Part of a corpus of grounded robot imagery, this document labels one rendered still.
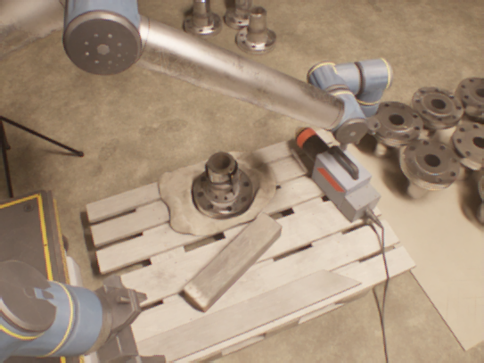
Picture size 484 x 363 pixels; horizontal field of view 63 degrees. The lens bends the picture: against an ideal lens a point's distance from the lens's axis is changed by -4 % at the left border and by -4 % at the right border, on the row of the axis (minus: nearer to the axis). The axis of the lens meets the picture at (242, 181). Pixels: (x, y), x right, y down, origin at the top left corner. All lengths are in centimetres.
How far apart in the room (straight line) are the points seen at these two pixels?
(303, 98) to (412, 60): 190
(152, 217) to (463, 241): 142
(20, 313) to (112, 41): 50
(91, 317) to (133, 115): 184
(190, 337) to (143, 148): 108
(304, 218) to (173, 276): 60
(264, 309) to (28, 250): 90
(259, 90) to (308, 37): 194
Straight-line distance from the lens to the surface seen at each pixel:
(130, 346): 77
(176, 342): 157
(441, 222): 213
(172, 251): 175
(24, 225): 172
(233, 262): 158
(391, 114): 212
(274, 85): 102
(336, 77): 131
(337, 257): 173
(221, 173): 160
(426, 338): 188
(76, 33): 83
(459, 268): 205
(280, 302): 160
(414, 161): 196
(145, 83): 259
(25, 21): 109
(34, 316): 58
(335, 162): 177
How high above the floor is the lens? 168
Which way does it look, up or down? 55 degrees down
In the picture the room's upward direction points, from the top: straight up
